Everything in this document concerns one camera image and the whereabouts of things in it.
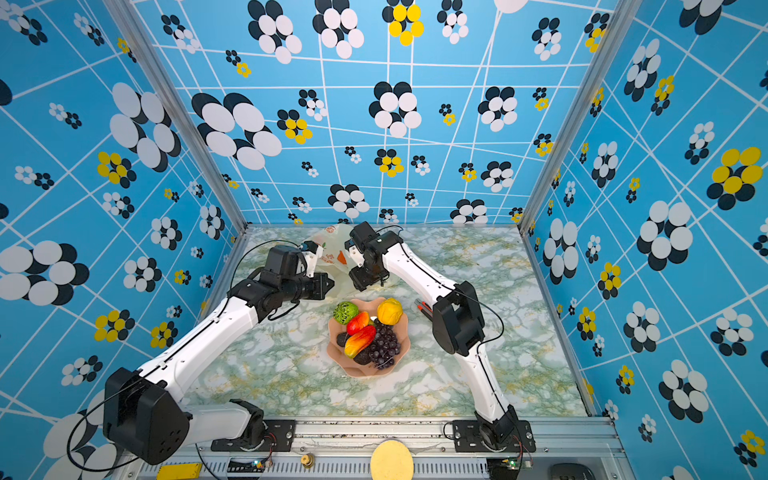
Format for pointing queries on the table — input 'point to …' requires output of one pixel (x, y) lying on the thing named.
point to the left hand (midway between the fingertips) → (336, 281)
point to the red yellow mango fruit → (358, 342)
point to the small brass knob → (307, 460)
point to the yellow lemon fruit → (389, 311)
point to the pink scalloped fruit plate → (337, 354)
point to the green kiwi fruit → (344, 312)
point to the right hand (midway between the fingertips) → (366, 279)
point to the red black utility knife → (424, 307)
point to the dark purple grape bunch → (386, 346)
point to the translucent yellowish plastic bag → (334, 261)
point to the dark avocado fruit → (341, 338)
